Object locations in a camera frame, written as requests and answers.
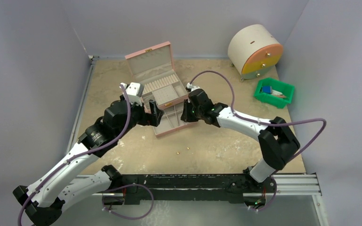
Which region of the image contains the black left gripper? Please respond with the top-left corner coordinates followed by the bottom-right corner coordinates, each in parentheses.
top-left (116, 94), bottom-right (163, 139)

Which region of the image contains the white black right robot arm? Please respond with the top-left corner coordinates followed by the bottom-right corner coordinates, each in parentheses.
top-left (181, 86), bottom-right (300, 192)

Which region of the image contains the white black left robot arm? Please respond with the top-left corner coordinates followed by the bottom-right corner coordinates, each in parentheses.
top-left (13, 98), bottom-right (164, 226)

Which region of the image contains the pink jewelry box drawer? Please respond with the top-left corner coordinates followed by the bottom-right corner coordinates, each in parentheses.
top-left (153, 102), bottom-right (197, 137)

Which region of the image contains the pink jewelry box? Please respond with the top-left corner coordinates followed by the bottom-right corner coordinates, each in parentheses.
top-left (124, 41), bottom-right (190, 113)

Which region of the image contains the blue block in bin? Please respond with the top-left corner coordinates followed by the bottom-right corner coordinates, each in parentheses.
top-left (261, 86), bottom-right (272, 94)

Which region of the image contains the white tool in bin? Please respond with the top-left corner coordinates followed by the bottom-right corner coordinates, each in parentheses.
top-left (271, 90), bottom-right (287, 99)

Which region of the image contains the round white drawer cabinet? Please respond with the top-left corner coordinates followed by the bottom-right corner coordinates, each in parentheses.
top-left (227, 24), bottom-right (283, 81)

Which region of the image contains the green plastic bin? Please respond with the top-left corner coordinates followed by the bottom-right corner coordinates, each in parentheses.
top-left (254, 78), bottom-right (295, 109)

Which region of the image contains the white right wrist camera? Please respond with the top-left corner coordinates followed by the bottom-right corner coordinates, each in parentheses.
top-left (186, 83), bottom-right (202, 96)

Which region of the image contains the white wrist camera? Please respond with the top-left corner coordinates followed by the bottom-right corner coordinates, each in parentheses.
top-left (120, 82), bottom-right (144, 106)
top-left (186, 83), bottom-right (202, 96)

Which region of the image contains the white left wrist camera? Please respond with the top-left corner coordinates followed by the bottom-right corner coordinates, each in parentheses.
top-left (120, 82), bottom-right (144, 106)

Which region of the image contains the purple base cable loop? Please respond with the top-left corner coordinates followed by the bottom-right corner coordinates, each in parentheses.
top-left (102, 183), bottom-right (155, 220)

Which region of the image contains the aluminium table frame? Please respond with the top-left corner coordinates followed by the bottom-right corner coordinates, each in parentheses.
top-left (66, 55), bottom-right (322, 197)

